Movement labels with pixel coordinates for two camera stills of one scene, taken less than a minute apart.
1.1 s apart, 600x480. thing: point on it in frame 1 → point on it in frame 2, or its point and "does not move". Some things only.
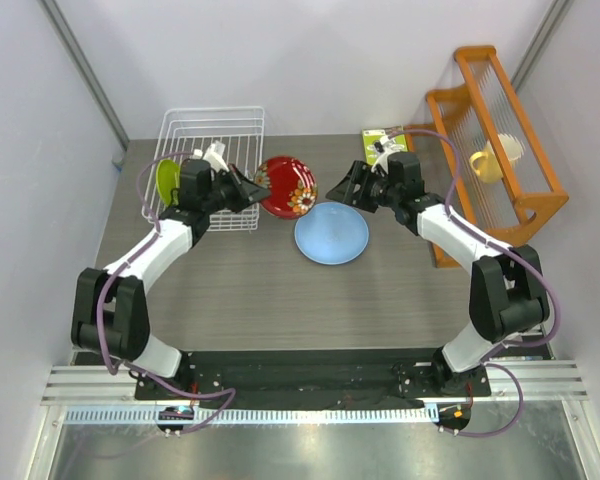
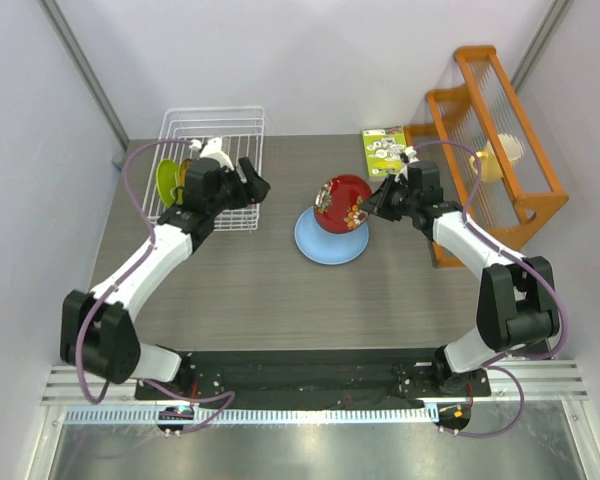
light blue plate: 332,233 does not move
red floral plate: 292,183 → 338,203
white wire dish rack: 186,129 does not move
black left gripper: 247,193 does not move
